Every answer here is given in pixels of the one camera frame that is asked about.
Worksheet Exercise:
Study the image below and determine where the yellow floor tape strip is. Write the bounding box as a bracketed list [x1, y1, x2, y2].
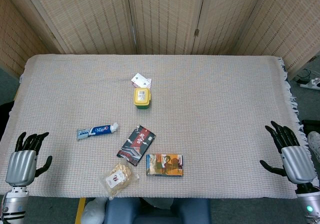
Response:
[74, 198, 87, 224]

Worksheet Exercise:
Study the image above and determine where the white power strip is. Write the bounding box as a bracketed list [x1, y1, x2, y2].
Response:
[299, 78, 320, 91]

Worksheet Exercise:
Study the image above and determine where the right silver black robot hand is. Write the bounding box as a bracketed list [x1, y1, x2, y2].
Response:
[259, 120, 317, 185]

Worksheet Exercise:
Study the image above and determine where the blue white toothpaste tube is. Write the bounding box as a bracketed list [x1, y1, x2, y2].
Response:
[76, 122, 119, 141]

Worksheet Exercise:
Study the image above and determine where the black bag on floor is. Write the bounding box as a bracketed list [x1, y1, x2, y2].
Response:
[0, 101, 17, 140]

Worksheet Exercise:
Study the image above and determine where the blue padded seat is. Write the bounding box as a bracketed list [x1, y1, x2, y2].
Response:
[103, 198, 212, 224]

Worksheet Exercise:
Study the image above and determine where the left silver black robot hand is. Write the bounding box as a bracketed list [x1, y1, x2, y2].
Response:
[5, 131, 53, 187]

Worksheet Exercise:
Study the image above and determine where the black object beside sneaker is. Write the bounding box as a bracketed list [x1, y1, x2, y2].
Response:
[301, 119, 320, 135]

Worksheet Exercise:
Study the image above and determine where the clear bag of pastry snacks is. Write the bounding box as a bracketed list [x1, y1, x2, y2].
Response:
[98, 159, 140, 200]

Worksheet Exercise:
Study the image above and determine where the black power cable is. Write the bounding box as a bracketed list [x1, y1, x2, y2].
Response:
[293, 68, 316, 84]

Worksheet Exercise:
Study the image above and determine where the ace of clubs playing card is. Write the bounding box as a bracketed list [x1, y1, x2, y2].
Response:
[130, 73, 152, 88]

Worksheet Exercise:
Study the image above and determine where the orange blue illustrated flat box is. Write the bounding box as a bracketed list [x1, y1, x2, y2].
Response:
[145, 153, 185, 177]

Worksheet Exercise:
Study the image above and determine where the playing card with red pattern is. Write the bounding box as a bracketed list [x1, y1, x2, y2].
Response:
[131, 77, 153, 89]

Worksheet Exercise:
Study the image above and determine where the beige woven tablecloth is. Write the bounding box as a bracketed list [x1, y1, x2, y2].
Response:
[0, 54, 310, 200]

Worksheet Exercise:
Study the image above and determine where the woven folding screen panel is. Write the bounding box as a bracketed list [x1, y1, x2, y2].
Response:
[4, 0, 138, 55]
[0, 0, 51, 79]
[126, 0, 210, 55]
[236, 0, 320, 80]
[192, 0, 272, 55]

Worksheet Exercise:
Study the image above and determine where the white sneaker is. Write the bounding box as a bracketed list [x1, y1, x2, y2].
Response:
[306, 131, 320, 164]

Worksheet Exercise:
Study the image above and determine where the dark box with Chinese characters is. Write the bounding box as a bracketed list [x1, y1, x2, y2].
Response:
[116, 125, 157, 167]

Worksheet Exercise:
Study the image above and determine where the green container with yellow lid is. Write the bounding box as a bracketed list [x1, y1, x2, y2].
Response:
[133, 87, 152, 110]

